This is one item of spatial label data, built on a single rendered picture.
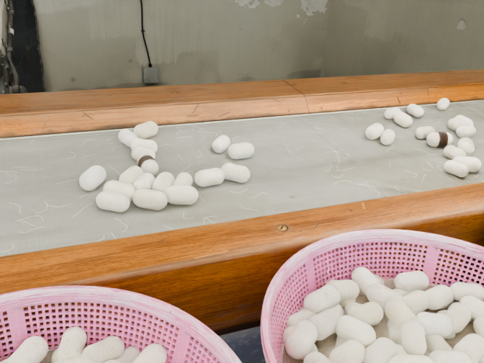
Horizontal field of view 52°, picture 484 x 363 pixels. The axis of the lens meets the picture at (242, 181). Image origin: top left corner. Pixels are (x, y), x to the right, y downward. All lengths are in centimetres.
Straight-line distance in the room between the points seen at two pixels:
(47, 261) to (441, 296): 33
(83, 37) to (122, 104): 189
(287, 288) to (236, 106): 43
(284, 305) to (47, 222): 25
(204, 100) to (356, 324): 47
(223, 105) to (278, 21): 224
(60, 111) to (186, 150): 19
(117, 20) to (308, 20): 112
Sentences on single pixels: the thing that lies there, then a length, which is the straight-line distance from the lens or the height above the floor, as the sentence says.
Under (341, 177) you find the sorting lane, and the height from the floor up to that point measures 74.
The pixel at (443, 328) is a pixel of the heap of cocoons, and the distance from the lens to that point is 45.
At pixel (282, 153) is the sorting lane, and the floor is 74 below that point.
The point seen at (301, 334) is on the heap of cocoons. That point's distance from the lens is 40.
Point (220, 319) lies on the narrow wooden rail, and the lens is 47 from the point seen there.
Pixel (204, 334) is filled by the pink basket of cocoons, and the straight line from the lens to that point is 36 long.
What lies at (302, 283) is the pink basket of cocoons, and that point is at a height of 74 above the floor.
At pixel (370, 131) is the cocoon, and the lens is 75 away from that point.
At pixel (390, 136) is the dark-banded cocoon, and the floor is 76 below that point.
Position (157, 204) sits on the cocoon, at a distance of 52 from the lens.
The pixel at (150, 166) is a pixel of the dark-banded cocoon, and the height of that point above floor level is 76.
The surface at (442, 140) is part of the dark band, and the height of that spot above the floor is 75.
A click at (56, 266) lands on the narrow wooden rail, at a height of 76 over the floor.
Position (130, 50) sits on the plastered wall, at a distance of 270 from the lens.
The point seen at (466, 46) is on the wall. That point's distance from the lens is 244.
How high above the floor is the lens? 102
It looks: 28 degrees down
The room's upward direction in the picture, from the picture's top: 4 degrees clockwise
